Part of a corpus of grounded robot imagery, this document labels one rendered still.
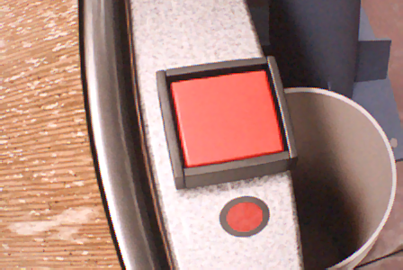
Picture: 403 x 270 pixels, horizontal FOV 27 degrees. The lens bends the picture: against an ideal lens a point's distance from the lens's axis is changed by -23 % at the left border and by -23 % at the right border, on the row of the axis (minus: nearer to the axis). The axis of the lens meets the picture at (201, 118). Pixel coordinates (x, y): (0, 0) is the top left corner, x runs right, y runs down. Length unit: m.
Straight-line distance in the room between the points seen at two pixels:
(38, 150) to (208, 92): 0.12
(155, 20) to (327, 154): 0.77
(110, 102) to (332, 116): 0.73
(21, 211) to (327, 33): 0.96
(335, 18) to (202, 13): 0.77
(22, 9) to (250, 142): 0.21
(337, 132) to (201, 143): 0.77
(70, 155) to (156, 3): 0.15
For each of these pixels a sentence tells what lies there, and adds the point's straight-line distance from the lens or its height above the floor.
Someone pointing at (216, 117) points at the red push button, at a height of 0.93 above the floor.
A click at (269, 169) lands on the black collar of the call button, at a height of 0.92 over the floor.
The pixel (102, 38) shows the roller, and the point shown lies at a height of 0.92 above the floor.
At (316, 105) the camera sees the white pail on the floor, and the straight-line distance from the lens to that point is 1.36.
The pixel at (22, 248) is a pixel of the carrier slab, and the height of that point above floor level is 0.94.
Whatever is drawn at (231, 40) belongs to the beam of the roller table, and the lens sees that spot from 0.70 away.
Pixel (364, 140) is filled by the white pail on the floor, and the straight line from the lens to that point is 1.37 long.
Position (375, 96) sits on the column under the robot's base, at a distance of 1.78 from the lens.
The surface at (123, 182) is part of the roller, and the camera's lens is 0.64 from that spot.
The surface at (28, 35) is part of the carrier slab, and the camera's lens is 0.70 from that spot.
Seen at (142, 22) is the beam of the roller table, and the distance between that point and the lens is 0.71.
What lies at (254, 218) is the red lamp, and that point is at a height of 0.92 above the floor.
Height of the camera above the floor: 1.48
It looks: 58 degrees down
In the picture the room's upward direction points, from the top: 1 degrees counter-clockwise
